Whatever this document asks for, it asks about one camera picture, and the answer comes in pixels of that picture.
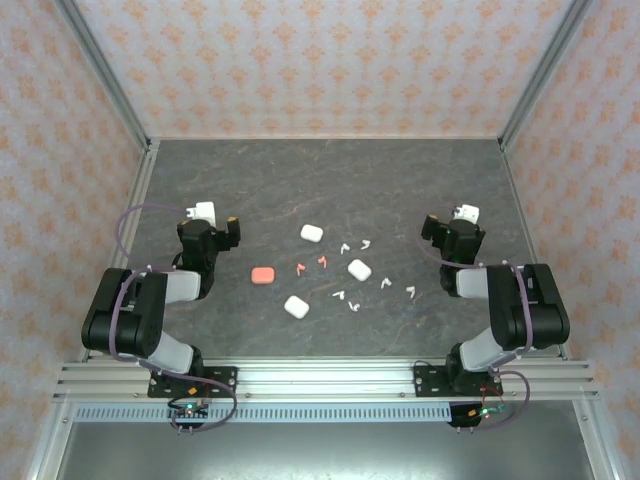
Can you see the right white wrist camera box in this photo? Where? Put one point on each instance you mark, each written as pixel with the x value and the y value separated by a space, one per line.
pixel 470 212

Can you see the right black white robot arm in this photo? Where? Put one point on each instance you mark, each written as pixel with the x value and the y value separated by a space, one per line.
pixel 520 310

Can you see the aluminium frame leg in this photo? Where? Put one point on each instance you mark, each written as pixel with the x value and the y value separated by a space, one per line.
pixel 602 450
pixel 51 440

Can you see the aluminium mounting rail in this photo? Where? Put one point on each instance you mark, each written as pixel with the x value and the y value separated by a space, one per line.
pixel 325 380

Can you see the pink earbud charging case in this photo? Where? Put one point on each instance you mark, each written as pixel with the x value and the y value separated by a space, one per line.
pixel 263 276

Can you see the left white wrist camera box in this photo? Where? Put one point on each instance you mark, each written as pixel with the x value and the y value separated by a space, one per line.
pixel 205 210

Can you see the aluminium frame post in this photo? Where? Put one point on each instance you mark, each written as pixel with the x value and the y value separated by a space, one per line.
pixel 544 70
pixel 104 70

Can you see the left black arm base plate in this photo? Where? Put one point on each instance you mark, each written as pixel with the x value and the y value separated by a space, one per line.
pixel 222 380

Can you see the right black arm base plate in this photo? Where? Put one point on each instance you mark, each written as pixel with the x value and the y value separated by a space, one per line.
pixel 430 380

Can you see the aluminium table side rail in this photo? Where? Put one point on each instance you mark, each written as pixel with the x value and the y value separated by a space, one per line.
pixel 513 175
pixel 144 175

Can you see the white earbud charging case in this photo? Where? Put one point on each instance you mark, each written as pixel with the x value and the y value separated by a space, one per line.
pixel 311 233
pixel 296 307
pixel 359 270

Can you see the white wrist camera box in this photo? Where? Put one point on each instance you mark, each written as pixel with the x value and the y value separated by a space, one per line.
pixel 470 212
pixel 205 210

